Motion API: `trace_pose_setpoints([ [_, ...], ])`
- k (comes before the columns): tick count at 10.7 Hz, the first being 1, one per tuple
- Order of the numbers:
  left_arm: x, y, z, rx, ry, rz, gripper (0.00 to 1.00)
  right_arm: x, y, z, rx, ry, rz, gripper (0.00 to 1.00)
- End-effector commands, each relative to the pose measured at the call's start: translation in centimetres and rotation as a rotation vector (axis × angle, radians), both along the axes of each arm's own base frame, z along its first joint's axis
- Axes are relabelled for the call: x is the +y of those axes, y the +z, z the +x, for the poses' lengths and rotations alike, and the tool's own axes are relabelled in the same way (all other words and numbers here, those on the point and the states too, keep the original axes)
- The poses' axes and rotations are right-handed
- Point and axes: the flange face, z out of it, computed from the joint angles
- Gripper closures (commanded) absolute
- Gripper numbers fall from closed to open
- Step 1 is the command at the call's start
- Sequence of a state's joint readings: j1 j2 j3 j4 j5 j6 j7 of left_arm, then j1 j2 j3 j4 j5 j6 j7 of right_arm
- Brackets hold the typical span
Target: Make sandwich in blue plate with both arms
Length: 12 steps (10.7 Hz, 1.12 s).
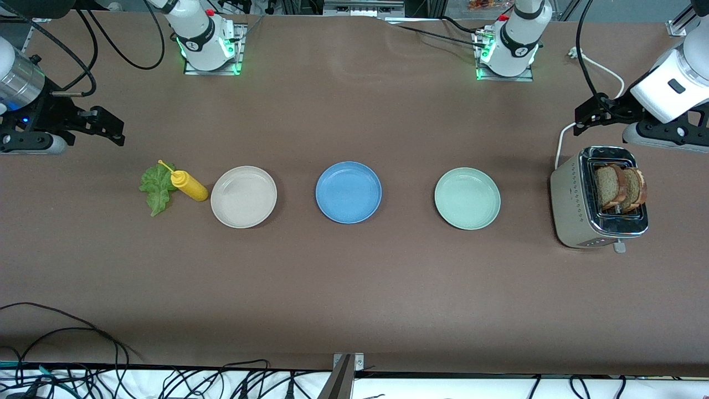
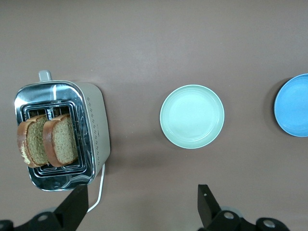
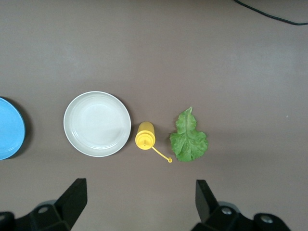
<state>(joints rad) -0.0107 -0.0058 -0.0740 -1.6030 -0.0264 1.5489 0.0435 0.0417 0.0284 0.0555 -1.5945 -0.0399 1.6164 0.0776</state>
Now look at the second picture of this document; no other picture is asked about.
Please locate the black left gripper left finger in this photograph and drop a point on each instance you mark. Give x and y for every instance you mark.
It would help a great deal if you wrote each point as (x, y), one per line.
(72, 209)

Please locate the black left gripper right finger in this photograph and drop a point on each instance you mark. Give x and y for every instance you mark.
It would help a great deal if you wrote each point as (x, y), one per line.
(207, 207)

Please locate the brown toast bread slice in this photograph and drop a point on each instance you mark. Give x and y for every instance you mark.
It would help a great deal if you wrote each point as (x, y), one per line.
(36, 142)
(65, 139)

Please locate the mint green plate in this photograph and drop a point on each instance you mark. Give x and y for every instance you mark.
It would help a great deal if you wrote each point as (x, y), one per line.
(192, 116)

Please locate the blue plate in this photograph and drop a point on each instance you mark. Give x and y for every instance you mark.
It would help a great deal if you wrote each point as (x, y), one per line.
(294, 106)

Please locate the beige chrome two-slot toaster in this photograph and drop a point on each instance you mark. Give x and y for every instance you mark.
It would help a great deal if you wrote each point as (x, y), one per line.
(96, 120)

